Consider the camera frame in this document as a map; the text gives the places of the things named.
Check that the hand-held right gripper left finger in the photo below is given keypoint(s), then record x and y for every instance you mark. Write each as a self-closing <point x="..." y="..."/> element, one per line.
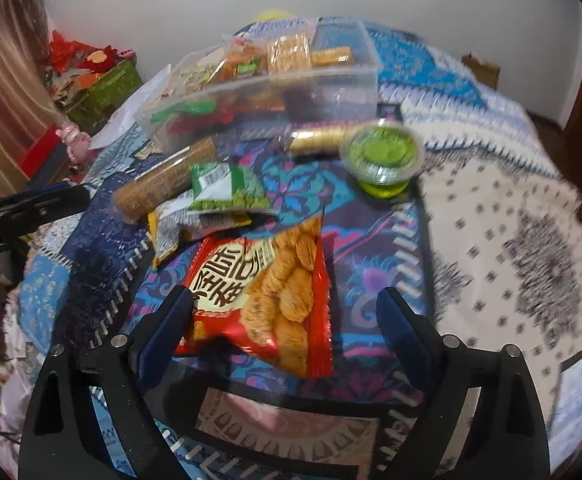
<point x="163" y="332"/>

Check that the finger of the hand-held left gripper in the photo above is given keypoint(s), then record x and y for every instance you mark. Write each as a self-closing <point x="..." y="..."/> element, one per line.
<point x="46" y="207"/>

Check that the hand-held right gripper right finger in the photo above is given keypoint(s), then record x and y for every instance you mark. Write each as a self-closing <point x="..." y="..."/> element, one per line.
<point x="401" y="332"/>

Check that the yellow and white snack packet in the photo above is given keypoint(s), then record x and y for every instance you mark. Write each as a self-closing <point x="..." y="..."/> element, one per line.
<point x="186" y="227"/>

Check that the red cracker bag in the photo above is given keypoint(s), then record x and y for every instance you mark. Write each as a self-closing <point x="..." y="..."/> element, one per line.
<point x="271" y="290"/>

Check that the tan biscuit roll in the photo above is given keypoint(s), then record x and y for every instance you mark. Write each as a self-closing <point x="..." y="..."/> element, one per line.
<point x="166" y="180"/>

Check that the green pea snack packet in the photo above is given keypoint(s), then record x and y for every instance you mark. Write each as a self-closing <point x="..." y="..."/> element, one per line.
<point x="226" y="187"/>

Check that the red and green snack packet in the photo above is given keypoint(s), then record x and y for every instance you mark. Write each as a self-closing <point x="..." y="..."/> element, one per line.
<point x="191" y="115"/>

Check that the green jelly cup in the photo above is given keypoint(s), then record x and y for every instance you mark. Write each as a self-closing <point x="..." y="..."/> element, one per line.
<point x="381" y="155"/>

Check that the white and green snack packet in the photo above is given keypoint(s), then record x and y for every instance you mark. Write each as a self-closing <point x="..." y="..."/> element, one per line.
<point x="198" y="77"/>

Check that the gold biscuit roll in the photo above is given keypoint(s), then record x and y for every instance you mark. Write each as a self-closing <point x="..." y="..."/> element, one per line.
<point x="321" y="138"/>

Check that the clear bag of orange snacks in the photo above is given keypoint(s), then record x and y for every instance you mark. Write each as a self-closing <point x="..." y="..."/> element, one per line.
<point x="241" y="60"/>

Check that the clear plastic storage box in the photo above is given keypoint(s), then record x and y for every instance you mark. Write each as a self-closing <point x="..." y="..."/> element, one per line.
<point x="321" y="95"/>

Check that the long clear biscuit pack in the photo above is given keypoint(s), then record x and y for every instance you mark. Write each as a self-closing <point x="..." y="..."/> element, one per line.
<point x="332" y="56"/>

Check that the clear square cracker pack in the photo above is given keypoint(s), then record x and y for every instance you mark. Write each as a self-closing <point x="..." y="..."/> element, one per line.
<point x="289" y="52"/>

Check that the pink toy figure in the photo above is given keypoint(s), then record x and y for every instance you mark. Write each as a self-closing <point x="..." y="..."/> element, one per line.
<point x="73" y="141"/>

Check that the white plastic bag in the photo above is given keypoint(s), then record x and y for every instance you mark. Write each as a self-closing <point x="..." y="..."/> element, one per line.
<point x="136" y="105"/>

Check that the green box with red items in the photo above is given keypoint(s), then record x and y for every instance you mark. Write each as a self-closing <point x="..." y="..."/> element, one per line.
<point x="111" y="87"/>

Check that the patchwork blanket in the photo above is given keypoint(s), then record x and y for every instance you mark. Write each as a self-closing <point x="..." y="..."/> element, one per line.
<point x="496" y="220"/>

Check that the striped brown curtain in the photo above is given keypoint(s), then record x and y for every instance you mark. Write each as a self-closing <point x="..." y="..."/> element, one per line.
<point x="6" y="60"/>

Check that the cardboard box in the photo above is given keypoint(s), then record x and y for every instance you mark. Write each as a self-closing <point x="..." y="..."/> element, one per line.
<point x="481" y="70"/>

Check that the yellow curved cushion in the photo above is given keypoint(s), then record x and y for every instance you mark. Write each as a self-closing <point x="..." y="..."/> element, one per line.
<point x="273" y="13"/>

